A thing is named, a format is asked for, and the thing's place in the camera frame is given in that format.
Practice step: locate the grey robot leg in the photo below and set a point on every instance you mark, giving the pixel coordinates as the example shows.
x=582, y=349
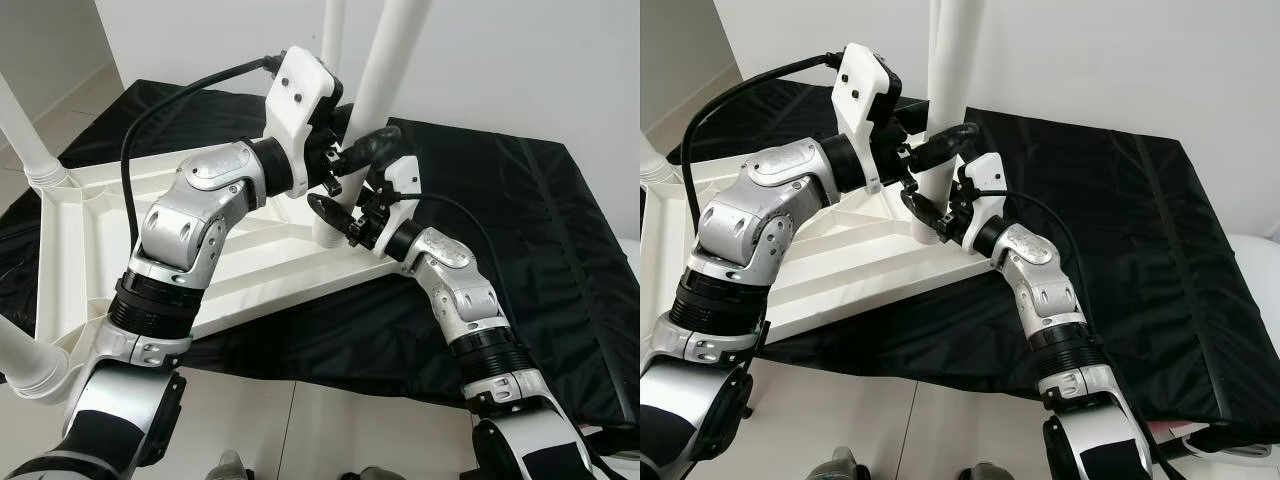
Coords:
x=228, y=466
x=985, y=472
x=375, y=474
x=840, y=465

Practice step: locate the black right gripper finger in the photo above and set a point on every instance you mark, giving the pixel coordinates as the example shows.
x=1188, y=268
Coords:
x=918, y=208
x=328, y=211

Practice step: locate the grey robot left leg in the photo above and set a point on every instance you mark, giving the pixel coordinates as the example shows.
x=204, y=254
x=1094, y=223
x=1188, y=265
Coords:
x=228, y=466
x=840, y=465

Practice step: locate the red stool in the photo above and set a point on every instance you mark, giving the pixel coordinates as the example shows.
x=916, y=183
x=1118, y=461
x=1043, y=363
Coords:
x=1175, y=428
x=588, y=432

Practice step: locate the white plastic table top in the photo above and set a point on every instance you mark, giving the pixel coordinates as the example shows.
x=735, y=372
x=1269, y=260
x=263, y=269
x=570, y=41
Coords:
x=70, y=260
x=830, y=280

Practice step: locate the grey robot right leg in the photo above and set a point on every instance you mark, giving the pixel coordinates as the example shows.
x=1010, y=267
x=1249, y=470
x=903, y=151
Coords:
x=985, y=472
x=375, y=474

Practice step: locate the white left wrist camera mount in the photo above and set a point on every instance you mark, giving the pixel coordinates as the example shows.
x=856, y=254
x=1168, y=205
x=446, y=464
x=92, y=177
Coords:
x=860, y=90
x=295, y=100

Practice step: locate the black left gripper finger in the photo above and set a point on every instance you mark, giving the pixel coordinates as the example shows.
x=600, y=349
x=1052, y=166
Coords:
x=948, y=143
x=372, y=147

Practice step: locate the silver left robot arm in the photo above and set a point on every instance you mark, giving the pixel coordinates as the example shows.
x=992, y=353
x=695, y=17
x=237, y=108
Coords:
x=180, y=230
x=740, y=220

